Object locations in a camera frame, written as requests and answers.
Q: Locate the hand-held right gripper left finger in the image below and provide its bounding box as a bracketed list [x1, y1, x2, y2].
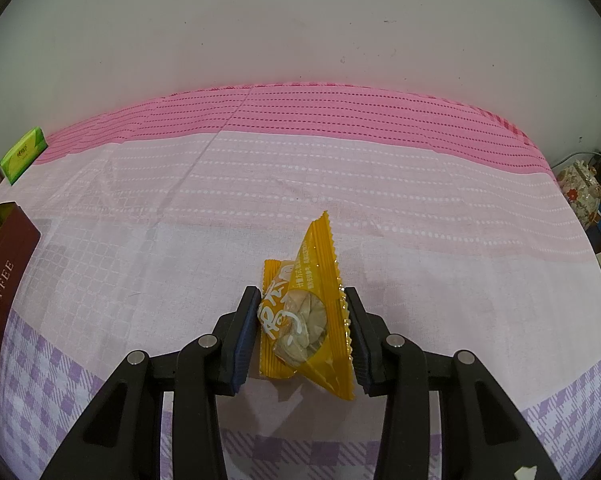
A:
[40, 286, 262, 480]

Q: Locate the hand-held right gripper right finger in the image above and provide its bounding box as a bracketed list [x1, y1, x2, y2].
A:
[343, 286, 564, 480]

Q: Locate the orange snack packet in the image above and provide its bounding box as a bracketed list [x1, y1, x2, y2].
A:
[258, 211, 356, 402]

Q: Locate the brown toffee box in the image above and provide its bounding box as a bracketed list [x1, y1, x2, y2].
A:
[0, 202, 42, 420]

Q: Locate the floral patterned jar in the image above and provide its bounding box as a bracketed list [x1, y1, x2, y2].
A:
[555, 160, 601, 231]

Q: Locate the green tissue packet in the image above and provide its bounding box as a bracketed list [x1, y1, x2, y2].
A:
[0, 127, 48, 187]

